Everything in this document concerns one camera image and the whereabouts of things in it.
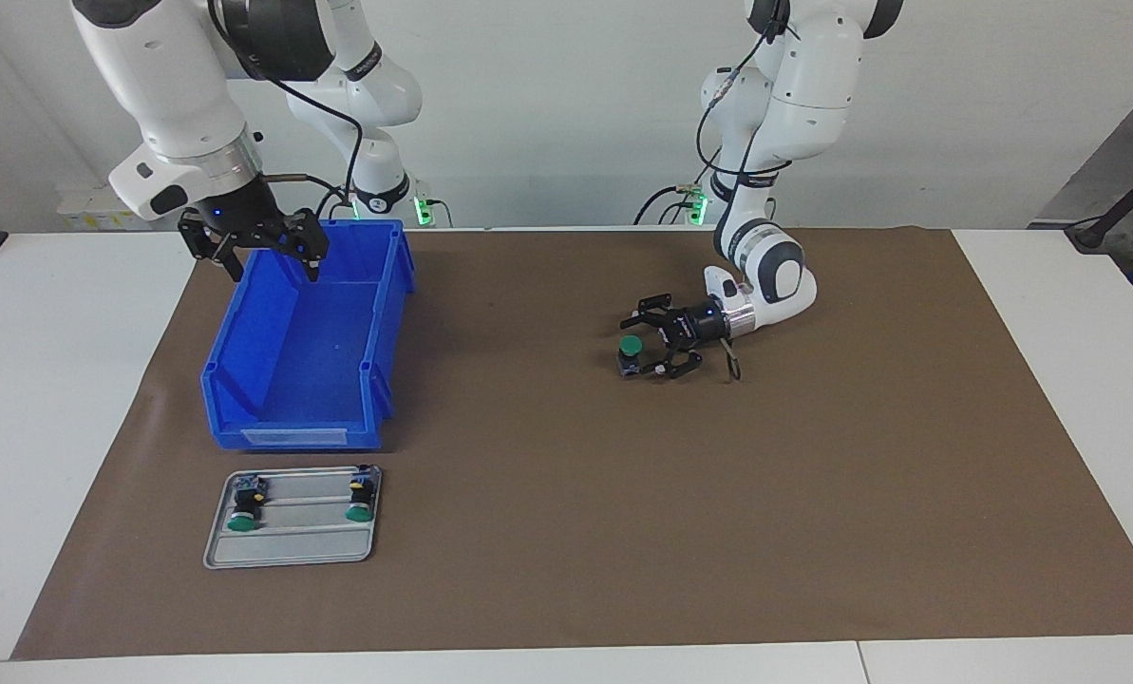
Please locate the white cardboard box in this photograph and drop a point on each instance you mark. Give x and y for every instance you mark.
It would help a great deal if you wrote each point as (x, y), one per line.
(86, 204)

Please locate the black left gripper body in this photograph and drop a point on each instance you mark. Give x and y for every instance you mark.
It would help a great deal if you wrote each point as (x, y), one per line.
(701, 325)

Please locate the green push button switch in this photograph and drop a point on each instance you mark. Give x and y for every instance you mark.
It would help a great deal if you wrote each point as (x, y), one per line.
(241, 518)
(631, 344)
(359, 511)

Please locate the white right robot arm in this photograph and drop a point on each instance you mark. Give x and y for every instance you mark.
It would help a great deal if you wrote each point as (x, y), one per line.
(167, 76)

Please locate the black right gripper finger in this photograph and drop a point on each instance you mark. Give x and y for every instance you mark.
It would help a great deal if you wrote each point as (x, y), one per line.
(310, 247)
(210, 245)

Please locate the brown table mat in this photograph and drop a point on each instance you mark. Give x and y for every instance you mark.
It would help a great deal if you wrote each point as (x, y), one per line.
(623, 522)

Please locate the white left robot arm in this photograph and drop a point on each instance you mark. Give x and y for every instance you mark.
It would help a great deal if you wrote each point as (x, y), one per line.
(803, 85)

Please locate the blue plastic storage bin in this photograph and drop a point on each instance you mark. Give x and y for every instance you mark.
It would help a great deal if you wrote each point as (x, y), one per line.
(310, 361)

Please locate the silver metal tray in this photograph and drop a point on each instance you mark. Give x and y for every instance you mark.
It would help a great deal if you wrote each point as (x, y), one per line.
(291, 546)

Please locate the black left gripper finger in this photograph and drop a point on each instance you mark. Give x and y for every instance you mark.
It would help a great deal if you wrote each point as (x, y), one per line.
(651, 313)
(675, 366)

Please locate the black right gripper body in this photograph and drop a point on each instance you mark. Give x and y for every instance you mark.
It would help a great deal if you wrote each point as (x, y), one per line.
(243, 214)

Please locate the black stand pole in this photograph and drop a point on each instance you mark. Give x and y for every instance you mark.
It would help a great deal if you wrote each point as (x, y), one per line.
(1131, 199)

